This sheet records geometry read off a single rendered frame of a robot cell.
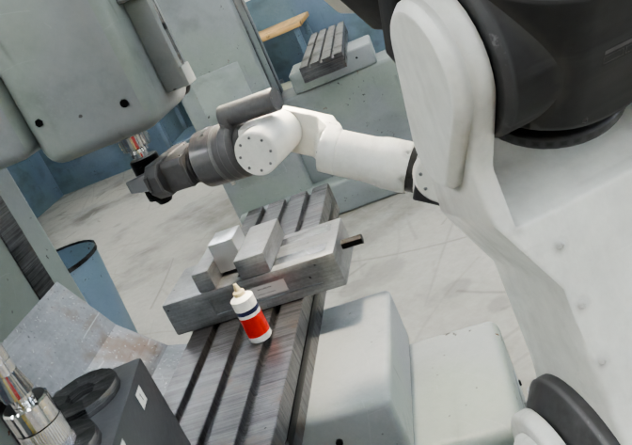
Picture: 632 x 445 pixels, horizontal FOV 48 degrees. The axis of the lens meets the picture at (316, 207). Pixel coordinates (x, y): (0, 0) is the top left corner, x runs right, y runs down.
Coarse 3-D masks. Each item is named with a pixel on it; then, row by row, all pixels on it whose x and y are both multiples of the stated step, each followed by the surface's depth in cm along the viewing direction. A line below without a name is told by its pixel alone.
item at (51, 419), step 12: (48, 408) 69; (36, 420) 68; (48, 420) 69; (60, 420) 71; (12, 432) 69; (24, 432) 68; (36, 432) 69; (48, 432) 69; (60, 432) 70; (72, 432) 72; (24, 444) 69; (36, 444) 69; (48, 444) 69; (60, 444) 70; (72, 444) 71
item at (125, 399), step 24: (72, 384) 84; (96, 384) 82; (120, 384) 82; (144, 384) 85; (72, 408) 79; (96, 408) 78; (120, 408) 77; (144, 408) 82; (168, 408) 89; (96, 432) 72; (120, 432) 74; (144, 432) 79; (168, 432) 86
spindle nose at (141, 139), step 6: (144, 132) 109; (132, 138) 108; (138, 138) 108; (144, 138) 109; (120, 144) 108; (126, 144) 108; (132, 144) 108; (138, 144) 108; (144, 144) 109; (126, 150) 108; (132, 150) 108
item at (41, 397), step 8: (40, 392) 70; (48, 392) 71; (32, 400) 69; (40, 400) 69; (48, 400) 70; (8, 408) 70; (24, 408) 68; (32, 408) 68; (40, 408) 69; (8, 416) 68; (16, 416) 68; (24, 416) 68; (32, 416) 68; (8, 424) 69; (16, 424) 68
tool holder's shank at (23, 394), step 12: (0, 348) 68; (0, 360) 67; (12, 360) 69; (0, 372) 67; (12, 372) 68; (0, 384) 68; (12, 384) 68; (24, 384) 69; (0, 396) 69; (12, 396) 68; (24, 396) 69
